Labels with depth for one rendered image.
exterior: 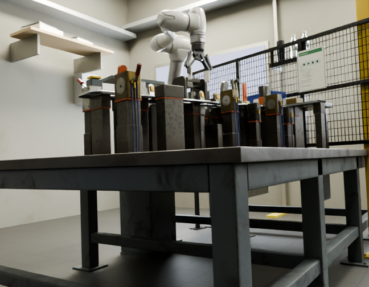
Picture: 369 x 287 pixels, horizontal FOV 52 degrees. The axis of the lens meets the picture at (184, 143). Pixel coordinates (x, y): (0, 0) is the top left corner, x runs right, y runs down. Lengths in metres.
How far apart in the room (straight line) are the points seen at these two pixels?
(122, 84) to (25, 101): 3.39
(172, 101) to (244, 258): 0.96
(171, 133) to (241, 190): 0.81
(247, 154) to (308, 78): 2.02
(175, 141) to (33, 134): 3.36
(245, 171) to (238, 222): 0.14
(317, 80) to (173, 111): 1.40
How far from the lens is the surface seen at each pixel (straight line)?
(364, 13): 2.89
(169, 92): 1.80
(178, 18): 2.20
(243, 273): 1.06
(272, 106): 2.33
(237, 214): 1.02
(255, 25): 5.20
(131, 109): 1.64
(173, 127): 1.79
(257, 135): 2.23
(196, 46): 2.23
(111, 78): 2.22
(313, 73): 2.94
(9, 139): 4.81
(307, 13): 4.99
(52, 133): 5.14
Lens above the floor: 0.67
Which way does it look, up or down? 3 degrees up
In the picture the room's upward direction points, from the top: 2 degrees counter-clockwise
